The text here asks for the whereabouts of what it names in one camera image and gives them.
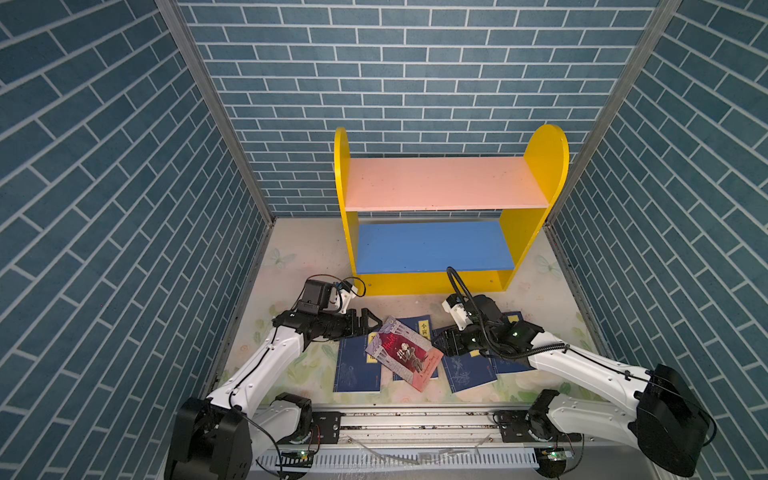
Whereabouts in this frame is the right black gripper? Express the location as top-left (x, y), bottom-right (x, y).
top-left (427, 324), bottom-right (495, 355)

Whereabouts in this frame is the Hamlet picture book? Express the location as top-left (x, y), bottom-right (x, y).
top-left (365, 316), bottom-right (443, 392)

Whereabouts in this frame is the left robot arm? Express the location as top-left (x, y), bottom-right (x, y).
top-left (164, 308), bottom-right (382, 479)

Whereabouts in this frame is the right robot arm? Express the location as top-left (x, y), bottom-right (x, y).
top-left (433, 294), bottom-right (716, 477)

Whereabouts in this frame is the yellow pink blue bookshelf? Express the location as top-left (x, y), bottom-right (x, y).
top-left (334, 125), bottom-right (570, 296)

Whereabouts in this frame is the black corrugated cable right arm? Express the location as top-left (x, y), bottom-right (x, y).
top-left (445, 266), bottom-right (571, 361)

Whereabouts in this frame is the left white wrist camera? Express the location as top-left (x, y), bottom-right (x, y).
top-left (298, 278), bottom-right (367, 314)

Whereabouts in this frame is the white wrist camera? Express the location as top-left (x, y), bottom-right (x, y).
top-left (442, 298), bottom-right (472, 331)
top-left (298, 278), bottom-right (367, 314)

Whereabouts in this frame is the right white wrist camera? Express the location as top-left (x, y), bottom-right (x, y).
top-left (442, 298), bottom-right (472, 331)

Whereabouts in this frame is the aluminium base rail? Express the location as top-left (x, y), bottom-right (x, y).
top-left (250, 404), bottom-right (660, 479)

